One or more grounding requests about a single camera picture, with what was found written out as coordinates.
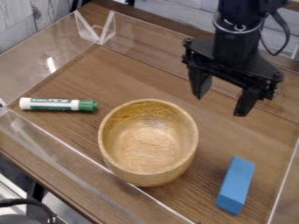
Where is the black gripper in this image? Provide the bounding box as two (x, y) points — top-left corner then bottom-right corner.
(182, 29), (285, 117)

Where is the brown wooden bowl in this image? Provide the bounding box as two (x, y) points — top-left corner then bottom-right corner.
(98, 99), (199, 187)

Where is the blue rectangular block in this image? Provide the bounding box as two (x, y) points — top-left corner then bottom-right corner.
(215, 157), (257, 215)

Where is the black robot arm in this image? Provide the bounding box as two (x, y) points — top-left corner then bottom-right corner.
(182, 0), (292, 117)

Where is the green and white marker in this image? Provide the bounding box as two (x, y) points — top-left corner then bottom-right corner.
(19, 97), (99, 112)

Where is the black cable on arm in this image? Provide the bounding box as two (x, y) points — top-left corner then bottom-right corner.
(258, 10), (293, 57)

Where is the clear acrylic corner bracket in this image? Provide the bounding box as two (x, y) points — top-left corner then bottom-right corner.
(74, 10), (117, 46)

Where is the clear acrylic tray wall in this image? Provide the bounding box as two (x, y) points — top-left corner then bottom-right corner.
(0, 107), (194, 224)

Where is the black table clamp with cable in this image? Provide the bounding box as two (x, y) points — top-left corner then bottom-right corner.
(0, 199), (58, 224)

